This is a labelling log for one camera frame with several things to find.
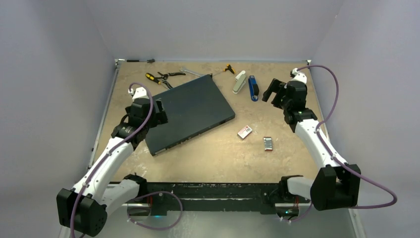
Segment blue stapler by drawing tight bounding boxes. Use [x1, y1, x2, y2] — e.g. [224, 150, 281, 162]
[248, 75, 260, 102]

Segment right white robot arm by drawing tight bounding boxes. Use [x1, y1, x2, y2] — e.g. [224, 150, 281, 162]
[262, 78, 361, 211]

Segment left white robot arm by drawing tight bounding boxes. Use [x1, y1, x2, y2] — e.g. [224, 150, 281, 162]
[56, 96, 168, 237]

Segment open staple box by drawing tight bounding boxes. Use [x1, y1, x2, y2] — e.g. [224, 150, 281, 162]
[263, 136, 273, 151]

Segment red white staple box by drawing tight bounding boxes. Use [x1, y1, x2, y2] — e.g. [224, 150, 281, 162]
[237, 125, 253, 139]

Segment small yellow black screwdriver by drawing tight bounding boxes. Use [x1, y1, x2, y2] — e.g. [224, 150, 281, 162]
[212, 64, 236, 76]

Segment silver wrench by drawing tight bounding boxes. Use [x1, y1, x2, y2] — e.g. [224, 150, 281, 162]
[180, 66, 203, 77]

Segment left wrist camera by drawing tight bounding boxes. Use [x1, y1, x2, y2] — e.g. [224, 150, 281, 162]
[128, 87, 149, 101]

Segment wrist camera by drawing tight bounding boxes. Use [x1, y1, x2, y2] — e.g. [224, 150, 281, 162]
[128, 87, 149, 101]
[290, 68, 308, 84]

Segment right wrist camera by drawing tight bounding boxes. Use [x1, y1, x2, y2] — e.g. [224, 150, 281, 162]
[290, 68, 308, 84]

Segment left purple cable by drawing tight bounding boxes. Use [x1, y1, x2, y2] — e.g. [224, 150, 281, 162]
[69, 82, 154, 238]

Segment black handled cutters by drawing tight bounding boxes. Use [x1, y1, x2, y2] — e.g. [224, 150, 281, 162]
[157, 71, 186, 81]

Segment black tool at wall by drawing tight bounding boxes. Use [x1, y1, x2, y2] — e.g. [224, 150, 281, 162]
[126, 59, 156, 63]

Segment dark flat network switch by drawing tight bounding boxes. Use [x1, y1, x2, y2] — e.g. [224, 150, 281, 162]
[145, 75, 235, 156]

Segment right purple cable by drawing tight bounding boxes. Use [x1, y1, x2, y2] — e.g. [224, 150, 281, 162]
[291, 64, 398, 210]

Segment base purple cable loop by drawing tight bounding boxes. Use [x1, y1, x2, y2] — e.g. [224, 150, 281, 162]
[127, 191, 183, 231]

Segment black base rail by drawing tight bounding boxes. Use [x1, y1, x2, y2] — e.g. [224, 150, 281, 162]
[127, 182, 309, 216]

